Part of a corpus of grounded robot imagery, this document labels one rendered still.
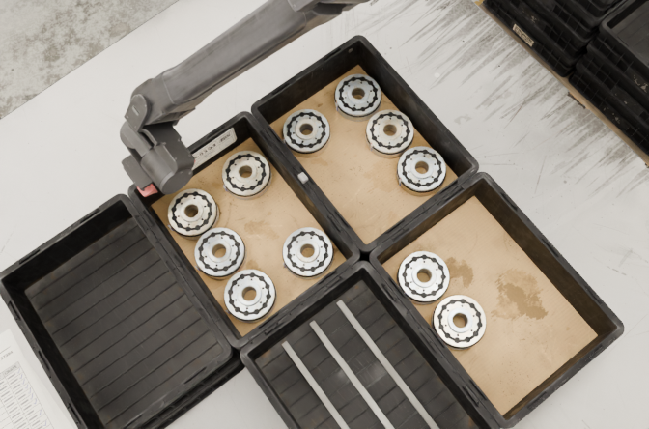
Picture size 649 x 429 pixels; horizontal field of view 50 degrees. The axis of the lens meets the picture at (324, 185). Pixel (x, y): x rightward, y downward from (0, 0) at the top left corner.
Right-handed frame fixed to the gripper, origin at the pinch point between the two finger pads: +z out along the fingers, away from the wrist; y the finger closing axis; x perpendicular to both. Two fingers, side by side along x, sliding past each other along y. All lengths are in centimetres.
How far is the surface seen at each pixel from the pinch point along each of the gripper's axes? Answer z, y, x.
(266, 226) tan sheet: 23.5, 10.6, -10.7
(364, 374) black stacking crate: 24, 8, -47
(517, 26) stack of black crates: 87, 125, 15
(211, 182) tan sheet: 23.3, 7.3, 4.6
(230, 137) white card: 17.5, 15.7, 8.0
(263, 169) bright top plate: 20.4, 17.3, -1.1
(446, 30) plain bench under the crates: 36, 78, 7
